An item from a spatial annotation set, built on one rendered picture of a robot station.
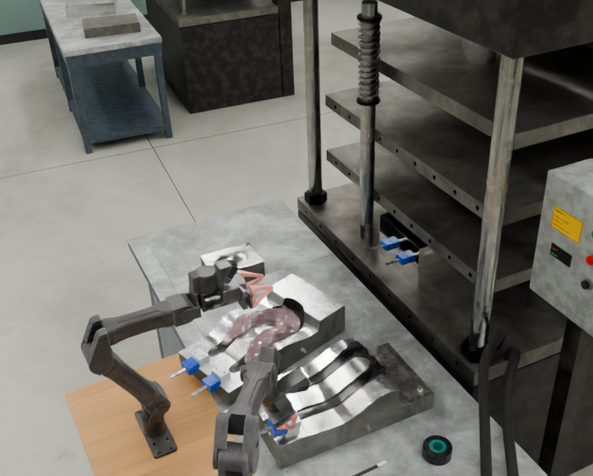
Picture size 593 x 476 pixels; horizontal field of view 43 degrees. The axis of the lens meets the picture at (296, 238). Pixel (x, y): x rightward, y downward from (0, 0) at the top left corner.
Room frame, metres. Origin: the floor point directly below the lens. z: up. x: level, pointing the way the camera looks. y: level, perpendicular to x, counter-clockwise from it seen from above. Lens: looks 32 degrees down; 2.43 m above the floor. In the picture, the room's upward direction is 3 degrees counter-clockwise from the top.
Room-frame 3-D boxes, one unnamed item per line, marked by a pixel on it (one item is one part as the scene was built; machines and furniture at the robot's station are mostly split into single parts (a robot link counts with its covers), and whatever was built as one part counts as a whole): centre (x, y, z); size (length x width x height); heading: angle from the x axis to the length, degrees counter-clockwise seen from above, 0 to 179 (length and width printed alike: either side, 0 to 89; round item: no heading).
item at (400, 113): (2.53, -0.71, 1.27); 1.10 x 0.74 x 0.05; 24
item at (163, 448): (1.55, 0.44, 0.84); 0.20 x 0.07 x 0.08; 26
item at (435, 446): (1.41, -0.36, 0.82); 0.08 x 0.08 x 0.04
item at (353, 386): (1.61, -0.08, 0.92); 0.35 x 0.16 x 0.09; 114
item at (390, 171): (2.53, -0.71, 1.02); 1.10 x 0.74 x 0.05; 24
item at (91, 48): (6.12, 1.58, 0.44); 1.90 x 0.70 x 0.89; 21
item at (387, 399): (1.61, -0.10, 0.87); 0.50 x 0.26 x 0.14; 114
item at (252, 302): (1.68, 0.12, 1.20); 0.09 x 0.07 x 0.07; 116
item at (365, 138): (2.53, -0.28, 1.10); 0.05 x 0.05 x 1.30
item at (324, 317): (1.90, 0.12, 0.86); 0.50 x 0.26 x 0.11; 131
